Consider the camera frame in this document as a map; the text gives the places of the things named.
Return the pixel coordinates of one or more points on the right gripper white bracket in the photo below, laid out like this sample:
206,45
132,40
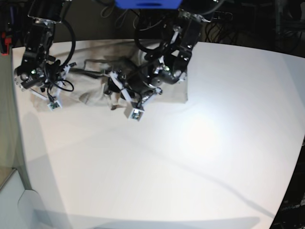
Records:
61,84

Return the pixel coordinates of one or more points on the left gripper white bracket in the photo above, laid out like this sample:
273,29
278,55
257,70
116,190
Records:
132,94

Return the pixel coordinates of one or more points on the beige t-shirt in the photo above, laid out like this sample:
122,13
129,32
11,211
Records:
176,93

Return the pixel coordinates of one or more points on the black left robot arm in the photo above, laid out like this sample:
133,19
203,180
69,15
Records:
166,63

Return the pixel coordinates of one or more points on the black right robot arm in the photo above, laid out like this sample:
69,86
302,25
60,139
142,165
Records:
39,72

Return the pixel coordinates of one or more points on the red black tool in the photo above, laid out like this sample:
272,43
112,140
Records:
5,42

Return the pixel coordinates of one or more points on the blue plastic box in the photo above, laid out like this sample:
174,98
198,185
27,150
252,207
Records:
148,4

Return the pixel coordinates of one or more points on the black power strip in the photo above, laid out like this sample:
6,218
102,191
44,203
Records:
222,16

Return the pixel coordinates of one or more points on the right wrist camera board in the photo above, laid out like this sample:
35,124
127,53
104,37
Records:
54,105

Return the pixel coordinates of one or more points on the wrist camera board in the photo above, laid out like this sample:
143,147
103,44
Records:
54,105
134,113

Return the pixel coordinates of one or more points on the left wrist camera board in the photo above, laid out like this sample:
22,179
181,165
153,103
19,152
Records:
134,113

